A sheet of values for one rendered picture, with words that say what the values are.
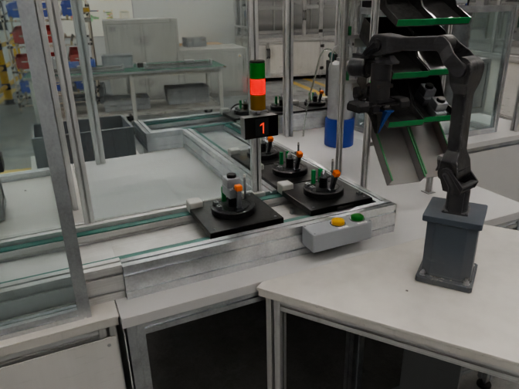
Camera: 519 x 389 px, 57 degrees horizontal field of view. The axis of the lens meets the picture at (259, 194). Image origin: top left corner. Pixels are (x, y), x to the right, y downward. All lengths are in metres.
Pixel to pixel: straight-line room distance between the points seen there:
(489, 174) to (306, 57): 8.22
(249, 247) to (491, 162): 1.91
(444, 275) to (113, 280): 0.88
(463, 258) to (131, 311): 0.87
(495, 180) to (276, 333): 1.98
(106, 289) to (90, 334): 0.12
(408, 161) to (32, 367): 1.33
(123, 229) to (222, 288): 0.39
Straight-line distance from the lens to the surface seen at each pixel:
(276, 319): 1.38
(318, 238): 1.39
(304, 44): 10.83
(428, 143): 1.89
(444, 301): 1.34
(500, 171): 3.08
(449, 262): 1.37
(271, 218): 1.46
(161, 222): 1.56
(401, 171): 1.75
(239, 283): 1.35
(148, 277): 1.32
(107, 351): 1.34
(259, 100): 1.56
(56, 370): 1.35
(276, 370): 1.50
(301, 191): 1.67
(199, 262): 1.34
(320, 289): 1.32
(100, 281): 1.31
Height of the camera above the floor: 1.58
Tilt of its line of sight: 22 degrees down
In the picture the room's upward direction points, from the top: 1 degrees counter-clockwise
